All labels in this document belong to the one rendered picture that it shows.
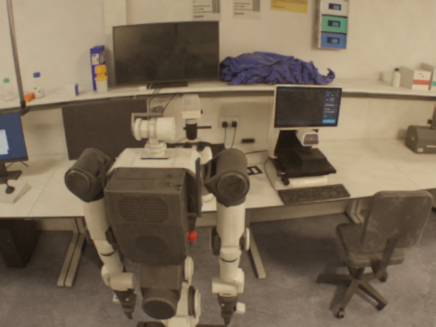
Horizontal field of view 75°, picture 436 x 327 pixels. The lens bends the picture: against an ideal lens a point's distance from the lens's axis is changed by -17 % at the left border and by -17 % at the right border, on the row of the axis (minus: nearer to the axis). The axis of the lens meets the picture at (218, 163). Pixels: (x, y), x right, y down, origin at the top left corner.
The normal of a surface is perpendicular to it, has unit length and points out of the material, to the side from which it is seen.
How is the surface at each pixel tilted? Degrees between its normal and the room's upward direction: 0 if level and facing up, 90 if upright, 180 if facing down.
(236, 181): 90
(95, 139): 86
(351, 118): 90
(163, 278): 45
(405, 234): 90
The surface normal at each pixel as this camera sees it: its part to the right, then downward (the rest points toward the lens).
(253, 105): 0.12, 0.44
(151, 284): -0.02, -0.32
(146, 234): -0.02, 0.66
